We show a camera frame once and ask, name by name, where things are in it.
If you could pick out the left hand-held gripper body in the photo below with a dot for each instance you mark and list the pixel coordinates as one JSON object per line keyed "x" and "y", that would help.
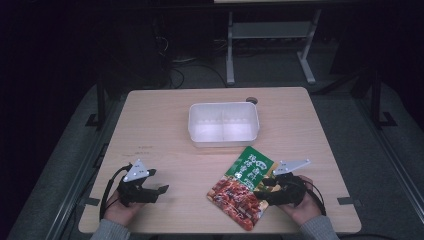
{"x": 136, "y": 171}

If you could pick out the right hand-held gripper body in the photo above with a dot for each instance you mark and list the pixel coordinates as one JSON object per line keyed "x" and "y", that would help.
{"x": 288, "y": 193}

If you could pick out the green and red snack packet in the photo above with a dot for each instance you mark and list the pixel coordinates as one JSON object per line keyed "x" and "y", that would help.
{"x": 240, "y": 196}

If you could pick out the white plastic container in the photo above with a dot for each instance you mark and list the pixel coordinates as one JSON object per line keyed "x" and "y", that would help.
{"x": 223, "y": 130}

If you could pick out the person's right hand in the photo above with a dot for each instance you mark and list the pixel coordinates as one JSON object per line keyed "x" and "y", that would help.
{"x": 305, "y": 211}

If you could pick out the person's left hand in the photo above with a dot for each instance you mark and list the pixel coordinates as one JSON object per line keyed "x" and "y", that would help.
{"x": 121, "y": 213}

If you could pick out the grey tape strip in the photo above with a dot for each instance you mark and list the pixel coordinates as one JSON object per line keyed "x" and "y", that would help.
{"x": 90, "y": 201}
{"x": 348, "y": 200}

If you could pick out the black metal stand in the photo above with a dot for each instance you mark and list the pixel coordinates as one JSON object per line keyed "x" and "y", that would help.
{"x": 376, "y": 103}

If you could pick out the white metal table frame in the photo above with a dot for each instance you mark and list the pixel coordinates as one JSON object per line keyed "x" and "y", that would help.
{"x": 266, "y": 30}

